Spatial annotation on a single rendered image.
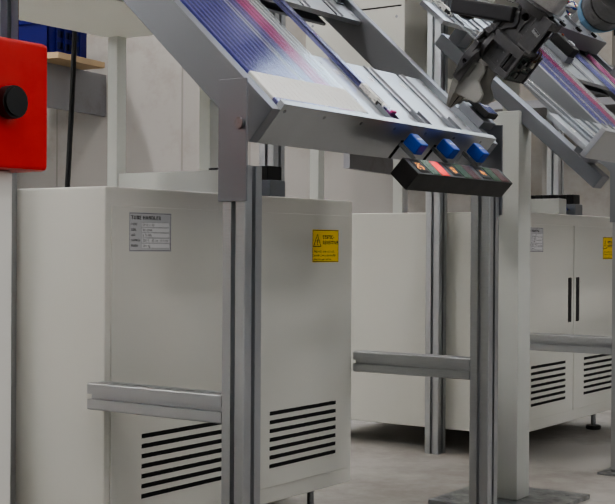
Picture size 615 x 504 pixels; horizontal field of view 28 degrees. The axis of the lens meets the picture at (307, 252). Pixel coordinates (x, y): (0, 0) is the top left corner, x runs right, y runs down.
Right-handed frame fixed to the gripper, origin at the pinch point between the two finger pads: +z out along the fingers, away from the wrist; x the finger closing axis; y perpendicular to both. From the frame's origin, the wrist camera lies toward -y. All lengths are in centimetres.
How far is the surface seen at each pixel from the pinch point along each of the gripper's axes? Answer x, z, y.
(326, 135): -21.8, 11.6, -2.2
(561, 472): 97, 73, 35
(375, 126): -11.0, 8.8, -2.1
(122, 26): 20, 43, -83
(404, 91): 16.7, 9.5, -16.3
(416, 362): 31, 51, 13
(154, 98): 316, 194, -294
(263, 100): -38.4, 8.4, -4.2
